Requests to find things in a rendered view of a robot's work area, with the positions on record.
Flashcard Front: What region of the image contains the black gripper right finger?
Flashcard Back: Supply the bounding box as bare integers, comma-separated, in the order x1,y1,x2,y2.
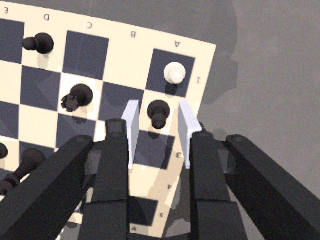
177,100,320,240

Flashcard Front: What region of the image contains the cream and grey chessboard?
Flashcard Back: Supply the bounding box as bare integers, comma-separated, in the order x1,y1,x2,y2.
0,1,216,237

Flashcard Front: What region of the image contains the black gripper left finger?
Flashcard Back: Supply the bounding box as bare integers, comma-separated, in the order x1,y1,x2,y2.
0,100,139,240

